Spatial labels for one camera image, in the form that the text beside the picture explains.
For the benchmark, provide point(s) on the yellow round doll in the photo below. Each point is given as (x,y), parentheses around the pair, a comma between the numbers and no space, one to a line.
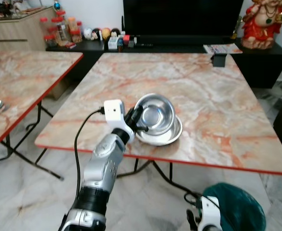
(106,33)

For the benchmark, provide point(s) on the small black box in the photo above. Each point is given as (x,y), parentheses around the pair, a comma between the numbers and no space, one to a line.
(219,60)

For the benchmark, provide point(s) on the small red box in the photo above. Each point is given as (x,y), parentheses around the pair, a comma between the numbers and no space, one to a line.
(126,39)

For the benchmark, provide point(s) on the stainless steel bowl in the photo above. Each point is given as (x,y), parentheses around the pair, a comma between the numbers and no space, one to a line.
(172,137)
(155,113)

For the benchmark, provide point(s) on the red white magazine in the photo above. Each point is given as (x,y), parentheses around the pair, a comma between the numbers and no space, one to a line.
(222,48)

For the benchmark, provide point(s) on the large clear red-lid jar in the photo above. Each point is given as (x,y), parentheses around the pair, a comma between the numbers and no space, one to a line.
(60,31)

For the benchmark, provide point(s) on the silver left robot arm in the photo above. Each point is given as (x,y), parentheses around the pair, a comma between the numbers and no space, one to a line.
(102,163)

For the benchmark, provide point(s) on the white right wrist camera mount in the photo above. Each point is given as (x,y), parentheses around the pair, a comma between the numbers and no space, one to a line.
(209,214)

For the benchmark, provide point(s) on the light wood cabinet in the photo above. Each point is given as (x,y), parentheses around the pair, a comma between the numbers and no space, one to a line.
(15,33)

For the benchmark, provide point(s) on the black remote control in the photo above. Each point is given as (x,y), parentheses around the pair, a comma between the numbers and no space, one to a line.
(143,44)

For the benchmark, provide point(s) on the black television console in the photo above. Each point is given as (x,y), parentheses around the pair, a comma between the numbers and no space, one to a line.
(266,65)

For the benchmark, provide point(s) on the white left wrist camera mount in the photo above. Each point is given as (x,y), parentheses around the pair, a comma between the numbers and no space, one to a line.
(114,113)

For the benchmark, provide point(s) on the black television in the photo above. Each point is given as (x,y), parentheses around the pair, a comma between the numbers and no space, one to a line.
(181,19)

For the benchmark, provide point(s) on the dark brown round doll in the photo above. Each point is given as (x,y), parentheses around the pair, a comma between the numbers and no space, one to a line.
(115,32)

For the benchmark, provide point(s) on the black white round doll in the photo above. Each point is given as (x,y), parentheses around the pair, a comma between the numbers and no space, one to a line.
(97,34)

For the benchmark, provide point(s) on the large marble folding table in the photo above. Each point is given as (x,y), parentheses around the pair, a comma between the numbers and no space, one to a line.
(218,106)

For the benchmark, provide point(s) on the blue round ornament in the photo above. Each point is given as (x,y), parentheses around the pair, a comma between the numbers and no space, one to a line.
(57,6)

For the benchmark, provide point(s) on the small blue figure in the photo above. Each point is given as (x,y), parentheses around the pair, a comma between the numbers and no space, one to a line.
(120,45)

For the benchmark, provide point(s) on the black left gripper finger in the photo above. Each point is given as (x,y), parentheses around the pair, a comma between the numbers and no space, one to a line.
(141,128)
(138,112)

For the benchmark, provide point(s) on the small white box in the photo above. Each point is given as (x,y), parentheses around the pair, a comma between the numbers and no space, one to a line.
(113,44)

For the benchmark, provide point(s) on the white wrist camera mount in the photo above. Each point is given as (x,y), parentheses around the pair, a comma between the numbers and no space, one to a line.
(209,214)
(114,113)

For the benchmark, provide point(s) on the orange-filled red-lid jar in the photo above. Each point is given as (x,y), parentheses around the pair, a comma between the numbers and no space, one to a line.
(74,30)

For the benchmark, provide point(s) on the bin with green bag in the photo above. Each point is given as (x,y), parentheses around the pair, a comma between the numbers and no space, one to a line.
(237,207)

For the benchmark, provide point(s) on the marble side folding table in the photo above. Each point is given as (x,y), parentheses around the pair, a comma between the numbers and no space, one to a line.
(25,82)

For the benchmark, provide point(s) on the red gold figurine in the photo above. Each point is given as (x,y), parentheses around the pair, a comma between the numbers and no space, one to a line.
(261,24)

